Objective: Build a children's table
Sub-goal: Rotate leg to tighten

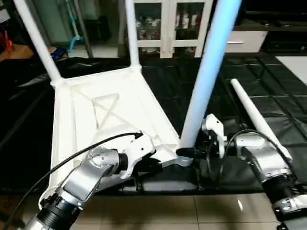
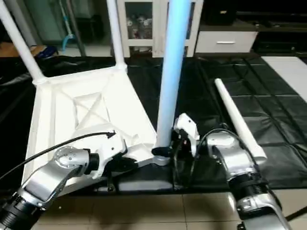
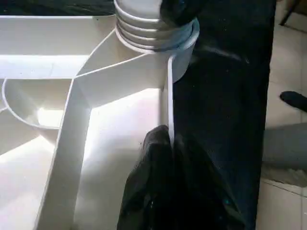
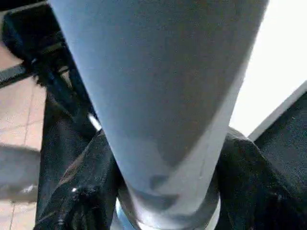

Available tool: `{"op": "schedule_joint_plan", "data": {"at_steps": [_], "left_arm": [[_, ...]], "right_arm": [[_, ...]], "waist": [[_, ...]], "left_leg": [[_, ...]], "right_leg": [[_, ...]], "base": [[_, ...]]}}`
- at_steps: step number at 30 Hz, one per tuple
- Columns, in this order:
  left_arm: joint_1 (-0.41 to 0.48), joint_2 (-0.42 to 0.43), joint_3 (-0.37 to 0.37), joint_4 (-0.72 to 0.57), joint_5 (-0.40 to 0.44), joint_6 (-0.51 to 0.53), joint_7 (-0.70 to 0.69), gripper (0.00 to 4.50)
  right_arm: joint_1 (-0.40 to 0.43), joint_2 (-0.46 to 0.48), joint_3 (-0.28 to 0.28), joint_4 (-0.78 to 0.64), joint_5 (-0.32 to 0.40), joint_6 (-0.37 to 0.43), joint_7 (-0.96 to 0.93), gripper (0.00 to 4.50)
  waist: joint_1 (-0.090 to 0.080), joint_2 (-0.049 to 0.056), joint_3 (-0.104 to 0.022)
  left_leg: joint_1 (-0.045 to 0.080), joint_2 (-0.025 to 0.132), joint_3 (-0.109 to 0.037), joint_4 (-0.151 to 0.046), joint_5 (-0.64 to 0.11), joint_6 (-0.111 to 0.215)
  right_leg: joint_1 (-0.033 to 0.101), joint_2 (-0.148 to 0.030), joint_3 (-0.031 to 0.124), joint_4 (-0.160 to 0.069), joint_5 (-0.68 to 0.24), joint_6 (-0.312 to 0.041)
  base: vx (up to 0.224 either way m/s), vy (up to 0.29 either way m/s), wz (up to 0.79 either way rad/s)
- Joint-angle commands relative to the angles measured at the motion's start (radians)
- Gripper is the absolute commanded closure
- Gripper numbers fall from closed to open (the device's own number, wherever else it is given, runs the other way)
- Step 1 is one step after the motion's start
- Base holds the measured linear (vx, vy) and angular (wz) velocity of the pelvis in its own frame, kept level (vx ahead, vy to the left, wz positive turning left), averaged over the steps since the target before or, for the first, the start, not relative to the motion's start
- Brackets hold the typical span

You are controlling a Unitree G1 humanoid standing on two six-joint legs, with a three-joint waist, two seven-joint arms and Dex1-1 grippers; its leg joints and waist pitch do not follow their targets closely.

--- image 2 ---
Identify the teal long-handled dustpan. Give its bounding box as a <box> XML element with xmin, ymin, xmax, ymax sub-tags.
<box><xmin>59</xmin><ymin>0</ymin><xmax>76</xmax><ymax>51</ymax></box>

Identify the black speaker box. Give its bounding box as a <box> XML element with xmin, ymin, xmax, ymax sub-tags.
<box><xmin>203</xmin><ymin>0</ymin><xmax>238</xmax><ymax>26</ymax></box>

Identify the white plastic table top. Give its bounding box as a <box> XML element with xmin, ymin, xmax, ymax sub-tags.
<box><xmin>21</xmin><ymin>65</ymin><xmax>174</xmax><ymax>196</ymax></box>

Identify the brown wooden desk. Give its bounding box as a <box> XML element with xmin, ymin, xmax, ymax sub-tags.
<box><xmin>0</xmin><ymin>41</ymin><xmax>29</xmax><ymax>58</ymax></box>

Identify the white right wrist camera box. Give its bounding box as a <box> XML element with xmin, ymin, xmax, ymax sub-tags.
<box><xmin>173</xmin><ymin>113</ymin><xmax>200</xmax><ymax>158</ymax></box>

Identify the white glass-door cabinet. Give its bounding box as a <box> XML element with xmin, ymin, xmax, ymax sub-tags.
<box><xmin>117</xmin><ymin>0</ymin><xmax>204</xmax><ymax>58</ymax></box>

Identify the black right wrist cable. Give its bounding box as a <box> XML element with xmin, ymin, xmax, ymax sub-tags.
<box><xmin>173</xmin><ymin>127</ymin><xmax>262</xmax><ymax>188</ymax></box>

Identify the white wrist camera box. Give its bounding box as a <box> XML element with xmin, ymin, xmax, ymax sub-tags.
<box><xmin>173</xmin><ymin>113</ymin><xmax>200</xmax><ymax>158</ymax></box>
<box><xmin>91</xmin><ymin>134</ymin><xmax>128</xmax><ymax>180</ymax></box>

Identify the white drawer unit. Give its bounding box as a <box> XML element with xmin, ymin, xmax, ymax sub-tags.
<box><xmin>195</xmin><ymin>25</ymin><xmax>260</xmax><ymax>54</ymax></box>

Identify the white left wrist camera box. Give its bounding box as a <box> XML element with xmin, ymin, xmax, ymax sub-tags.
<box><xmin>91</xmin><ymin>134</ymin><xmax>128</xmax><ymax>180</ymax></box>

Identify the black work mat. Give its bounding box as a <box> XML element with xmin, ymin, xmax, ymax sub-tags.
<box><xmin>0</xmin><ymin>54</ymin><xmax>307</xmax><ymax>195</ymax></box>

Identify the white flat panel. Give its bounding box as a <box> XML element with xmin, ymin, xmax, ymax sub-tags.
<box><xmin>261</xmin><ymin>56</ymin><xmax>307</xmax><ymax>92</ymax></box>

